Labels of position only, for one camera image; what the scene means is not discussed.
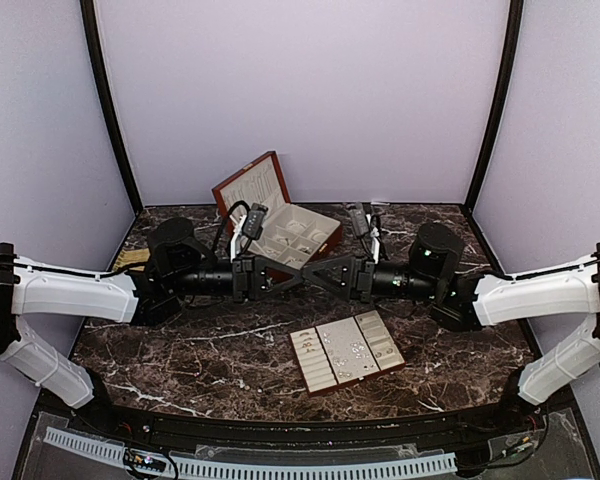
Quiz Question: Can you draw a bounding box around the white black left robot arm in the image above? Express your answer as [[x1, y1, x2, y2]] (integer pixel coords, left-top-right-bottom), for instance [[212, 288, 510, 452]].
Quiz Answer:
[[0, 217, 302, 436]]

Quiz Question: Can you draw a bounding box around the red jewelry tray insert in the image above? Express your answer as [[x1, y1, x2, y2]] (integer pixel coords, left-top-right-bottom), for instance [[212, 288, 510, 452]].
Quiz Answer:
[[289, 310, 406, 396]]

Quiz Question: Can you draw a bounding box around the red wooden jewelry box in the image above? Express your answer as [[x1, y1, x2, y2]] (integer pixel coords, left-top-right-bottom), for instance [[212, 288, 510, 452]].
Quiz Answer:
[[212, 151, 342, 269]]

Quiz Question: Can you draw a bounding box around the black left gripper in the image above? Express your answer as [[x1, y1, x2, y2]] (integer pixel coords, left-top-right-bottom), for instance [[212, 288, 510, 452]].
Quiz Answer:
[[168, 254, 305, 305]]

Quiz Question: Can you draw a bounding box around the black front table rail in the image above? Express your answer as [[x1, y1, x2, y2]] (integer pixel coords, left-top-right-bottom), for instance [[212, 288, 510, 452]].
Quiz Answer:
[[88, 405, 504, 449]]

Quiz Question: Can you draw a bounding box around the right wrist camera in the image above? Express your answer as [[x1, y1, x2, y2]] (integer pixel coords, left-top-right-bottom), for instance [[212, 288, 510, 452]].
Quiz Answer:
[[345, 202, 382, 263]]

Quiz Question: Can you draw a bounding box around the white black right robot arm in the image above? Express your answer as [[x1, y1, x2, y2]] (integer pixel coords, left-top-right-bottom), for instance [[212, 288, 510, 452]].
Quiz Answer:
[[301, 223, 600, 434]]

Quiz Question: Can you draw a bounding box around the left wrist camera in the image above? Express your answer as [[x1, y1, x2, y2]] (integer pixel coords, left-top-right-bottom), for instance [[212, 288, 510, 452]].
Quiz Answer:
[[227, 200, 269, 261]]

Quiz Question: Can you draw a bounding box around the black frame post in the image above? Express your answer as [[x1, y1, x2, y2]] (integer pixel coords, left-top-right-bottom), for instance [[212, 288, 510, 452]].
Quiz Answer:
[[463, 0, 524, 216], [79, 0, 144, 216]]

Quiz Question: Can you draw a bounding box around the right black frame post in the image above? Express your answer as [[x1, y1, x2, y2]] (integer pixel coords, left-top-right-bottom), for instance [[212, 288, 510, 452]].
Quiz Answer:
[[463, 0, 524, 216]]

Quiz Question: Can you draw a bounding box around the woven bamboo tray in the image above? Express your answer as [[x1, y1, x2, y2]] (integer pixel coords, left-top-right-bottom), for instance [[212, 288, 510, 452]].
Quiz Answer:
[[113, 248, 149, 271]]

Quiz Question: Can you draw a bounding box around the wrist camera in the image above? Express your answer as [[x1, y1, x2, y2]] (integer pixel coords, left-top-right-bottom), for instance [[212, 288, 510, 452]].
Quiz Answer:
[[345, 202, 382, 263], [227, 200, 269, 261]]

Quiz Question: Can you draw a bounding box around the white slotted cable duct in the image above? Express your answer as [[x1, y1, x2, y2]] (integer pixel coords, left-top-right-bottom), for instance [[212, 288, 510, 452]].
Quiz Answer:
[[43, 427, 458, 480]]

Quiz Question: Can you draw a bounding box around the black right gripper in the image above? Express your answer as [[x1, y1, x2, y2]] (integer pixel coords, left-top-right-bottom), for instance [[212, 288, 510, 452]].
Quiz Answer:
[[302, 251, 441, 305]]

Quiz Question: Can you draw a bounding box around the left black frame post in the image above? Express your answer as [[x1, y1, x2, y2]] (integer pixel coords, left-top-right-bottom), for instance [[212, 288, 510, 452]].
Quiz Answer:
[[79, 0, 144, 216]]

